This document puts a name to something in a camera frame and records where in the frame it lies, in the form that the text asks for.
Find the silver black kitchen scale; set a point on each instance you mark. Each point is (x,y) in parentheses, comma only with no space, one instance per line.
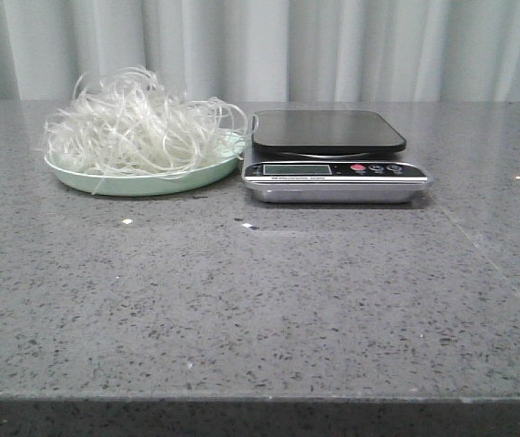
(329,156)

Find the white vermicelli noodle bundle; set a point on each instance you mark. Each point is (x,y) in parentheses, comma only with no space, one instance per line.
(133,126)

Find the light green round plate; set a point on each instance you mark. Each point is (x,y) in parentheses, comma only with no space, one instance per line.
(144,186)

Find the grey pleated curtain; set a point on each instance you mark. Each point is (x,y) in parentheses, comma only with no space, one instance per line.
(299,51)

